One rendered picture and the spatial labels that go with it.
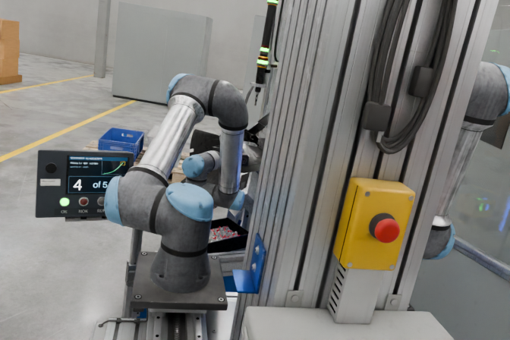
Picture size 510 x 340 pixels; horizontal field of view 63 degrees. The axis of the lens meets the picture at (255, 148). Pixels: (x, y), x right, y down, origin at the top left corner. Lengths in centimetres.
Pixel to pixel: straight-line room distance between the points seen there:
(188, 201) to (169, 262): 16
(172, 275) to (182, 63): 802
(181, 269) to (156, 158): 29
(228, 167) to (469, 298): 110
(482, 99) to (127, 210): 85
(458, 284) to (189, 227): 127
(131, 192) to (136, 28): 818
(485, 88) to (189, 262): 78
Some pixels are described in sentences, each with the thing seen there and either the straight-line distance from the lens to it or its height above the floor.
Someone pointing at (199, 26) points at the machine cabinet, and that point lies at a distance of 885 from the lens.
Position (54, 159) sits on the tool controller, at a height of 123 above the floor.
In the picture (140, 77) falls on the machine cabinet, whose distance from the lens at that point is 916.
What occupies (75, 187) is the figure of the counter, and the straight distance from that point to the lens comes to 129.
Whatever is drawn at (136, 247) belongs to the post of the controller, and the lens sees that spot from 147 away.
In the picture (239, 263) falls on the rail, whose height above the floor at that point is 83.
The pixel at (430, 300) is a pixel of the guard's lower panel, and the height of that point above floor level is 69.
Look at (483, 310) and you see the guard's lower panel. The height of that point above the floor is 80.
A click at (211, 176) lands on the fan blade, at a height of 103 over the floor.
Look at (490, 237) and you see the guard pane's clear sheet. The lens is 185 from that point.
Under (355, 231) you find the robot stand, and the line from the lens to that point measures 64.
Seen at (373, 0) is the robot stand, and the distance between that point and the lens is 63.
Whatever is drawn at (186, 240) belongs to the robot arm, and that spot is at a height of 117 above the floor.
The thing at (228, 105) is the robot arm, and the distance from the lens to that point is 125.
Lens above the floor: 164
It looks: 14 degrees down
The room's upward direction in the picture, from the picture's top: 10 degrees clockwise
